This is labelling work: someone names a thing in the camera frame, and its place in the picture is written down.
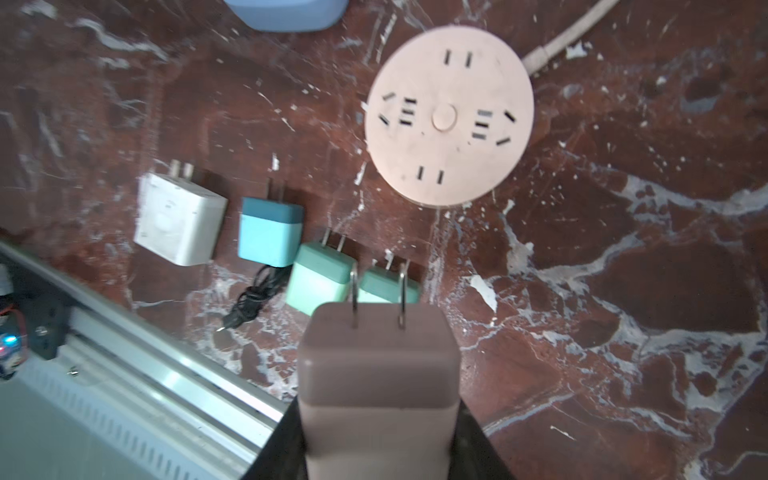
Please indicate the aluminium front rail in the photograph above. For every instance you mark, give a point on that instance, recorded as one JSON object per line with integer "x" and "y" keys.
{"x": 105, "y": 395}

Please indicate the white charger adapter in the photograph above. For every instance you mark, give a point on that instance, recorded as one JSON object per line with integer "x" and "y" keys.
{"x": 178, "y": 219}

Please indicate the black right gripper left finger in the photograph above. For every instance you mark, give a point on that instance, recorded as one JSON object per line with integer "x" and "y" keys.
{"x": 283, "y": 456}

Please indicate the electronics board with wires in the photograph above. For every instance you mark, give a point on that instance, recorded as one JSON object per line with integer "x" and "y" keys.
{"x": 14, "y": 347}

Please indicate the green charger adapter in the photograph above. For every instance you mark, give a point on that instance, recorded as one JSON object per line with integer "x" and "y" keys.
{"x": 320, "y": 274}
{"x": 382, "y": 284}

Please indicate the teal charger adapter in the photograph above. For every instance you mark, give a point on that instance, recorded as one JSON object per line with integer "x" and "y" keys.
{"x": 270, "y": 229}

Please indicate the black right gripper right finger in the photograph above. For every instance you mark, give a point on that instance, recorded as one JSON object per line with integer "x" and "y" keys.
{"x": 473, "y": 455}

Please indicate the blue square power strip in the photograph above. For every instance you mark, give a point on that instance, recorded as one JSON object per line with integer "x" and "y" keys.
{"x": 288, "y": 16}

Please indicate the pink round power strip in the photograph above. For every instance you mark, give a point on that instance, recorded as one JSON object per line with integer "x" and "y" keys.
{"x": 449, "y": 116}

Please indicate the pink charger adapter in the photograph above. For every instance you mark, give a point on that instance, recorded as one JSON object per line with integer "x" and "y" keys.
{"x": 378, "y": 390}

